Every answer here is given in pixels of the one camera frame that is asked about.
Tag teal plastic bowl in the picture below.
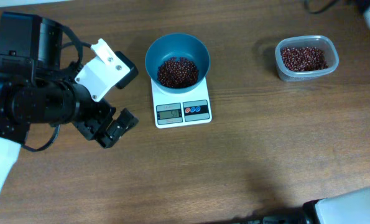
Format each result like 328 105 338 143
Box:
145 33 211 94

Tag clear plastic container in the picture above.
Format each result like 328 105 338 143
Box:
274 35 340 82

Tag red beans in bowl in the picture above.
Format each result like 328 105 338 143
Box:
157 57 199 89

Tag red beans in container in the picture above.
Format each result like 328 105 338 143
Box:
280 47 328 72

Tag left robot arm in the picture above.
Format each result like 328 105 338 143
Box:
0 12 138 193

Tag white digital kitchen scale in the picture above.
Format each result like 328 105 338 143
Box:
151 78 213 129

